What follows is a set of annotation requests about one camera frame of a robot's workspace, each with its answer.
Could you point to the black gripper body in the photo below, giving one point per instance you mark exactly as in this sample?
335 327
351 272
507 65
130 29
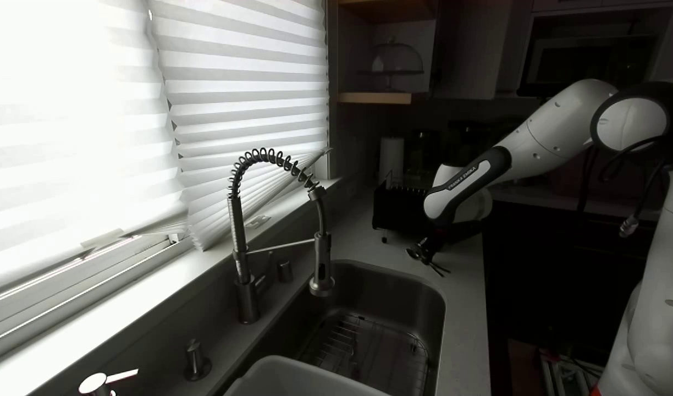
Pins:
437 236

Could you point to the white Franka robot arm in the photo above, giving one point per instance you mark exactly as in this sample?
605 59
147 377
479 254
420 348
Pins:
556 133

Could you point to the black dish drying rack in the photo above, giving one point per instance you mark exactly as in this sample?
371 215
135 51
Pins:
393 213

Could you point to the small black counter object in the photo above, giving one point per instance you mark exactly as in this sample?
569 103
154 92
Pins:
385 239

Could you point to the stainless steel sink basin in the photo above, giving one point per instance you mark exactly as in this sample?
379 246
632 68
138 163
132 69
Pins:
393 294

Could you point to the dark lower cabinet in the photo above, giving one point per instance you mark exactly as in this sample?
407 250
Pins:
556 279

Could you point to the small dark counter knob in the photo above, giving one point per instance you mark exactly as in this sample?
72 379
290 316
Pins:
285 272

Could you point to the wooden shelf board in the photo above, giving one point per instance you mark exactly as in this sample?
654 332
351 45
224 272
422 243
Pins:
371 98

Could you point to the striped coloured cloth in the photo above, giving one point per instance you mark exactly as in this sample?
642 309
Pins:
567 376

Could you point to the white plastic wash tub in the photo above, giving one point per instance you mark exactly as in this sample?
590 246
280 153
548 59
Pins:
293 377

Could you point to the glass cake dome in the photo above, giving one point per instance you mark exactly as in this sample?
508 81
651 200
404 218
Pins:
396 61

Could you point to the chrome spring neck faucet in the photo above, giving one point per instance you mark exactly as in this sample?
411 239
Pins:
237 243

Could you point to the dark built-in microwave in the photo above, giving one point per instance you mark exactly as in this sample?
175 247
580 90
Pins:
569 59

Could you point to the white pleated window blind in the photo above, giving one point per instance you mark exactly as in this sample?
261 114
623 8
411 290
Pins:
72 112
239 96

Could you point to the metal soap dispenser pump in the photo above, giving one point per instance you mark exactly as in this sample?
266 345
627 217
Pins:
195 361

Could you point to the white window frame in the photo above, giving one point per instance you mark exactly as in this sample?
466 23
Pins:
72 294

